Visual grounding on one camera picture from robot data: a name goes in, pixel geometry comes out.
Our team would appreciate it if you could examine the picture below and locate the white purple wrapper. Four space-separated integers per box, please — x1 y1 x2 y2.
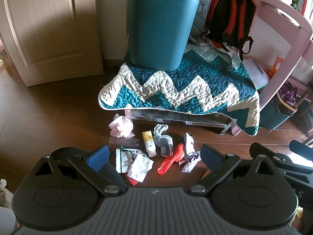
179 132 201 173

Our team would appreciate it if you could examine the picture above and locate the white green plastic bag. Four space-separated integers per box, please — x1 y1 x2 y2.
115 147 146 174

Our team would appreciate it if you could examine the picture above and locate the red plastic bag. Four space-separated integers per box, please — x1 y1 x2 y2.
157 143 185 176

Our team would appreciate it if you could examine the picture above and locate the white paper bag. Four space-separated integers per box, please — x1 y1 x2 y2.
127 154 154 183

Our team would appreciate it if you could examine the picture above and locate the pink tissue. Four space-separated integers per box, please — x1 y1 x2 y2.
109 114 135 138

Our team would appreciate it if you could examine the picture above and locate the grey white wrapper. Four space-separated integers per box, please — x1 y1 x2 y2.
153 124 174 157

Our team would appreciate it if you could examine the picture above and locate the clear plastic tray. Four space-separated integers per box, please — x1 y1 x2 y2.
108 136 140 149

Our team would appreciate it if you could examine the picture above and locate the teal plastic trash bin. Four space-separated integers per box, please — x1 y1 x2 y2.
126 0 200 72

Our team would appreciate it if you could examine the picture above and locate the small teal lined bin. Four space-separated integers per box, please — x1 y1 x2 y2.
259 81 298 130

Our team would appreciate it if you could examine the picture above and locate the white paper stack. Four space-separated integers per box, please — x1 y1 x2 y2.
243 58 270 90

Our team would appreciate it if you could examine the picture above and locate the teal white zigzag quilt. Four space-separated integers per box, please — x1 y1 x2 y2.
98 44 260 136

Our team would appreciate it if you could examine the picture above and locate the orange snack packet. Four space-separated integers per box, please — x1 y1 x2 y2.
268 57 284 79

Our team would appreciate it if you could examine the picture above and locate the purple grey backpack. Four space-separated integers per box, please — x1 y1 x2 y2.
156 0 215 47

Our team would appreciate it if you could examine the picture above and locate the beige wooden door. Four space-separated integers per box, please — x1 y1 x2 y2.
1 0 103 87

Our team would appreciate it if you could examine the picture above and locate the red black backpack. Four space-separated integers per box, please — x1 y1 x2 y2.
205 0 256 60

